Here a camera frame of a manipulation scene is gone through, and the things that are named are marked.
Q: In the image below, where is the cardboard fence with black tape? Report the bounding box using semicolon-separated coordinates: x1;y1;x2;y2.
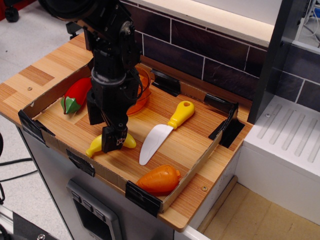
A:
17;46;246;218

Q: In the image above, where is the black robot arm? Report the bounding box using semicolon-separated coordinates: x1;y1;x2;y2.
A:
39;0;143;153

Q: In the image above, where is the white toy sink drainboard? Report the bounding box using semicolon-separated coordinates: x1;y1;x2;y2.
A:
235;96;320;224

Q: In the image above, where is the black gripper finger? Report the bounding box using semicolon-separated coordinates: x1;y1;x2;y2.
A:
87;99;109;126
101;123;128;153

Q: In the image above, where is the red toy chili pepper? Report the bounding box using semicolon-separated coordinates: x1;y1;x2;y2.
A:
60;77;92;115

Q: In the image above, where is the yellow plastic toy banana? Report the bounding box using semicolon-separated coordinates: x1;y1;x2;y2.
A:
85;133;137;158

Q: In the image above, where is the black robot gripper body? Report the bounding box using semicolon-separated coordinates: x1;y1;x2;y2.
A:
86;68;142;126

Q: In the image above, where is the grey toy oven front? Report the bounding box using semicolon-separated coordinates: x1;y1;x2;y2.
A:
66;180;123;240

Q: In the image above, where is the black floor cable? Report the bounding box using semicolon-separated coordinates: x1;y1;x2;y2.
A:
0;157;38;206

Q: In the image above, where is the orange toy carrot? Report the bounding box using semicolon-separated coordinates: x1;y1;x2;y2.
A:
136;164;181;196

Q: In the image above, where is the black office chair base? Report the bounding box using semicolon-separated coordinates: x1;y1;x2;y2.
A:
65;16;83;40

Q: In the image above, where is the orange transparent plastic pot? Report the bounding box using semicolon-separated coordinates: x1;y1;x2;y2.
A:
127;65;151;116

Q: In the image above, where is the toy knife yellow handle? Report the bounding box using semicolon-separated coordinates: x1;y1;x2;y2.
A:
139;100;195;166

